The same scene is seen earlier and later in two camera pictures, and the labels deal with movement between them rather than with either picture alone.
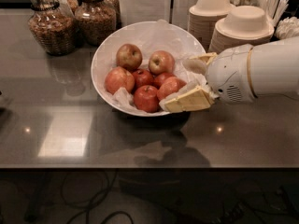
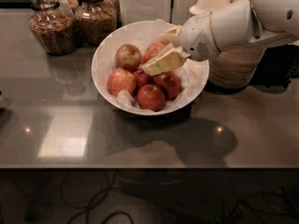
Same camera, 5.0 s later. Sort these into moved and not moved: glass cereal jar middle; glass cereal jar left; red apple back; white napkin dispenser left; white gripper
Moved: white gripper; red apple back
Not moved: glass cereal jar middle; white napkin dispenser left; glass cereal jar left
